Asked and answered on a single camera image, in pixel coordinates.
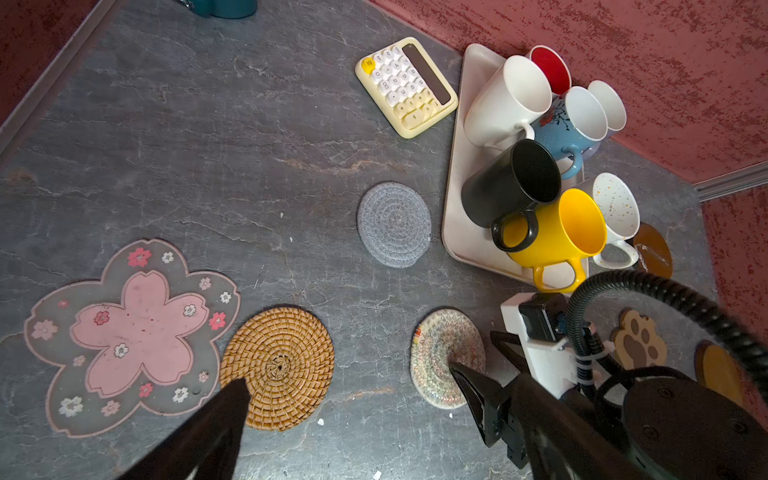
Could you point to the brown round coaster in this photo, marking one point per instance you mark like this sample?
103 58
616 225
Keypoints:
716 370

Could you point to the multicolour woven coaster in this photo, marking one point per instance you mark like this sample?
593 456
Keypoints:
442 336

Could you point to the red inside mug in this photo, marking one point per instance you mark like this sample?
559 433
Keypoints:
554 68

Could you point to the black mug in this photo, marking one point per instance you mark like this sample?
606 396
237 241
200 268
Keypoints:
515 183

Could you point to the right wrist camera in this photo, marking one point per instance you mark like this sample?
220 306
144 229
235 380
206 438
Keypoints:
537 320

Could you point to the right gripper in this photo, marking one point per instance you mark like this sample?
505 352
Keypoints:
539 431

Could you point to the yellow calculator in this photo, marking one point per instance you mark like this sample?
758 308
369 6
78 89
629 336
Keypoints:
407 86

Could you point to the woven rattan coaster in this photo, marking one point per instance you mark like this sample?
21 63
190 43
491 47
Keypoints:
286 357

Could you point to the grey knitted coaster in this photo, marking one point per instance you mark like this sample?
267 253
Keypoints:
394 224

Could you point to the teal kitchen timer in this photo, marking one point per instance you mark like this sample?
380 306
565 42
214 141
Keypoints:
225 9

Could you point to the paw shaped cork coaster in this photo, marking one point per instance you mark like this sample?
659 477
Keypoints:
637 343

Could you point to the white speckled mug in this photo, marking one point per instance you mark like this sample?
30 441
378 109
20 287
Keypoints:
622 217

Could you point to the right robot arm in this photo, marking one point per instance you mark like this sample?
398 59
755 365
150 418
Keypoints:
647 423

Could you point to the blue mug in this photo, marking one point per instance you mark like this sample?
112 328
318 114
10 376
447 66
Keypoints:
575 122

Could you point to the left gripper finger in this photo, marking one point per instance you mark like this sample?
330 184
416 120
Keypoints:
206 446

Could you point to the pink flower coaster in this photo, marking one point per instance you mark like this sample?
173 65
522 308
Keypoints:
142 336

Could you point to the beige serving tray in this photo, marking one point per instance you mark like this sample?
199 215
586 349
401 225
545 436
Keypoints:
462 238

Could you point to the dark brown glossy coaster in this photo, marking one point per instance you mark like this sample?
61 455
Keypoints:
654 255

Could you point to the lilac mug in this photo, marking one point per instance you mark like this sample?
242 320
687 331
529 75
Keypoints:
612 105

